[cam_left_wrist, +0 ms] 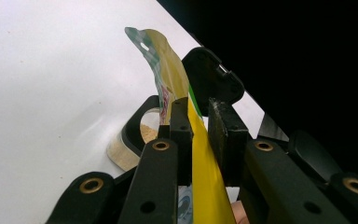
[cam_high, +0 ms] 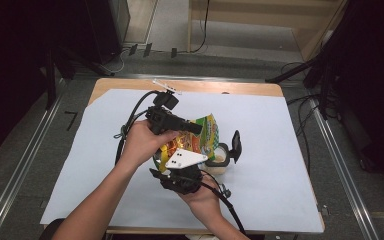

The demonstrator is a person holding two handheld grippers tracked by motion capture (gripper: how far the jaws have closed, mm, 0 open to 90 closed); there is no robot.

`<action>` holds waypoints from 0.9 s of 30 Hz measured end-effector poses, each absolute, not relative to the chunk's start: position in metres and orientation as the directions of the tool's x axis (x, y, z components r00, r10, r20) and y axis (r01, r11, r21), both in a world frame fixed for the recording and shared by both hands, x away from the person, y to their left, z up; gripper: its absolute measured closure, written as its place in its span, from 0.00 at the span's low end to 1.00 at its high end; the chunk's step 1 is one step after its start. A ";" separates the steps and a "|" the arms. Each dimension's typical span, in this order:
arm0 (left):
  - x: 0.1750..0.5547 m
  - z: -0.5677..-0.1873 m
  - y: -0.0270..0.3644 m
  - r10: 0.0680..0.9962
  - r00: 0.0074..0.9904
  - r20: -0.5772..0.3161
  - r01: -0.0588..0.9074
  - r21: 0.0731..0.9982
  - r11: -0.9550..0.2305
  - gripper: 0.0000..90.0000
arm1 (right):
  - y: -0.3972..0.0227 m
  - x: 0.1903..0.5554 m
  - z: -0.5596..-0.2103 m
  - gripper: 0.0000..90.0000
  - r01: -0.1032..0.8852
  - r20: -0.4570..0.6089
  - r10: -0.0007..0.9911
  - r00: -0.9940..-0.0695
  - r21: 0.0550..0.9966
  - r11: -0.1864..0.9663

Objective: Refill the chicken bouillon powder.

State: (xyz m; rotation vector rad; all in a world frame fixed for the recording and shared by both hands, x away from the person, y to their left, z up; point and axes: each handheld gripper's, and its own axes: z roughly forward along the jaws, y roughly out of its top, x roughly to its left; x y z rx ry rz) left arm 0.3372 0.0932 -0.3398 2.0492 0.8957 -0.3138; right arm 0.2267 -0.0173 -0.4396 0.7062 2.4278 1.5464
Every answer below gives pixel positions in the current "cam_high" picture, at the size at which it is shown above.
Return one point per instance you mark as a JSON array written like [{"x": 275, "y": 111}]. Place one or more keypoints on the dark curtain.
[
  {"x": 373, "y": 83},
  {"x": 10, "y": 66}
]

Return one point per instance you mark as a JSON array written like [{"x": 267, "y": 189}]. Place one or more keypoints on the metal floor rail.
[
  {"x": 343, "y": 173},
  {"x": 13, "y": 186}
]

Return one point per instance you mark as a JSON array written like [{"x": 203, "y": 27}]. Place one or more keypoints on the black metal stand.
[
  {"x": 50, "y": 83},
  {"x": 290, "y": 71}
]

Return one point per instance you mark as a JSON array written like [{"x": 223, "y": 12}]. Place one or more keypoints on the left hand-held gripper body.
[{"x": 161, "y": 120}]

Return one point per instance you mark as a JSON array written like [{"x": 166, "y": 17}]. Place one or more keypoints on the person's right hand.
[{"x": 206, "y": 198}]

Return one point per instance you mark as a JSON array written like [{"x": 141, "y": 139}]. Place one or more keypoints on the glass jar with black lid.
[{"x": 227, "y": 155}]

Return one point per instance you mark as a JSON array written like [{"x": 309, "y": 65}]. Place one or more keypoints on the light wooden frame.
[{"x": 190, "y": 26}]

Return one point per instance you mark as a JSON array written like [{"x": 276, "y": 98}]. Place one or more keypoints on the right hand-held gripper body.
[{"x": 183, "y": 160}]

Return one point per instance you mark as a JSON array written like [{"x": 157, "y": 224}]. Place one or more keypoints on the person's left hand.
[{"x": 140, "y": 146}]

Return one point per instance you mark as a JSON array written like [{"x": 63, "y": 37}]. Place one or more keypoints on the white table sheet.
[{"x": 263, "y": 173}]

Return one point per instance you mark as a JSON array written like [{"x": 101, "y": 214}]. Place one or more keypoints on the black speaker cabinet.
[{"x": 103, "y": 30}]

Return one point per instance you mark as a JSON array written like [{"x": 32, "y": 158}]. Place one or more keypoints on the yellow seasoning pouch green cap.
[{"x": 206, "y": 136}]

